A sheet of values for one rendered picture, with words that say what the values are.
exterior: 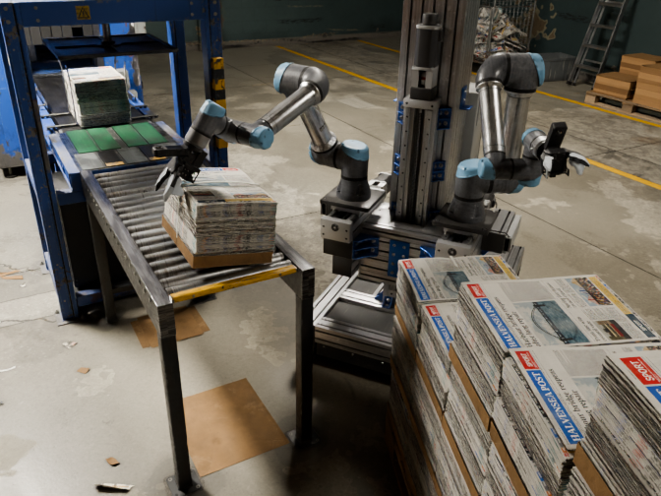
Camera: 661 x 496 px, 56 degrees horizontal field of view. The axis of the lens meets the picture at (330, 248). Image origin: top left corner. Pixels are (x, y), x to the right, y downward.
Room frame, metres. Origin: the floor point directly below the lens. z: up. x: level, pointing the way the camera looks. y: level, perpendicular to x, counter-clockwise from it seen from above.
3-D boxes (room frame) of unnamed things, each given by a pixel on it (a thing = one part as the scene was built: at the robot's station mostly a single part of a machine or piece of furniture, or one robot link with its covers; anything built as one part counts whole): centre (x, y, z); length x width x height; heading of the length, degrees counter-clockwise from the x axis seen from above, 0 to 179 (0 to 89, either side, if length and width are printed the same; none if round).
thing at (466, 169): (2.32, -0.56, 0.98); 0.13 x 0.12 x 0.14; 92
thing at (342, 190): (2.51, -0.09, 0.87); 0.15 x 0.15 x 0.10
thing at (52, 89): (4.19, 1.70, 0.75); 1.53 x 0.64 x 0.10; 30
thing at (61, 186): (3.21, 1.14, 0.38); 0.94 x 0.69 x 0.63; 120
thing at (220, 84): (3.11, 0.58, 1.05); 0.05 x 0.05 x 0.45; 30
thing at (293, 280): (2.45, 0.41, 0.74); 1.34 x 0.05 x 0.12; 30
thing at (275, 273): (1.75, 0.30, 0.81); 0.43 x 0.03 x 0.02; 120
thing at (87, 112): (3.70, 1.42, 0.93); 0.38 x 0.30 x 0.26; 30
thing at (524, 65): (2.32, -0.68, 1.19); 0.15 x 0.12 x 0.55; 92
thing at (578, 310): (1.23, -0.53, 1.06); 0.37 x 0.29 x 0.01; 99
